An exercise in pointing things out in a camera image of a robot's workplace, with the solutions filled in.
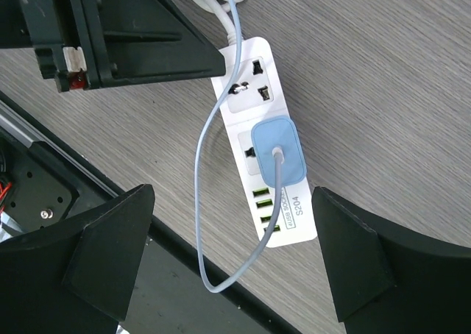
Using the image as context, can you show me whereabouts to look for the blue USB charger plug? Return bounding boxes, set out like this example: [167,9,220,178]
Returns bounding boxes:
[251,116,307,188]

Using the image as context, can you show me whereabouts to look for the white USB power strip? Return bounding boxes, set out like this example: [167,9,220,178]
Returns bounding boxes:
[220,37,317,248]

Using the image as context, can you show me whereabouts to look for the light blue charging cable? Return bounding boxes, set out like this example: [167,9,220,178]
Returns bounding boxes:
[194,0,286,294]

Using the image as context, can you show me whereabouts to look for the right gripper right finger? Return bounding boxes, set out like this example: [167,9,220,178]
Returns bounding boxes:
[312,187,470,333]

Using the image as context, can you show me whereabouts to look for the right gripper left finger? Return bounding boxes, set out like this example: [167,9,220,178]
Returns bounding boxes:
[1,184,155,333]

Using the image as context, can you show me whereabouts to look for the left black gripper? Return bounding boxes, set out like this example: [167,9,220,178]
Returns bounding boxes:
[1,0,225,92]

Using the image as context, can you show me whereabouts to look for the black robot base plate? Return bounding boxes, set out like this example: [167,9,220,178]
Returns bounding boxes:
[0,90,302,334]

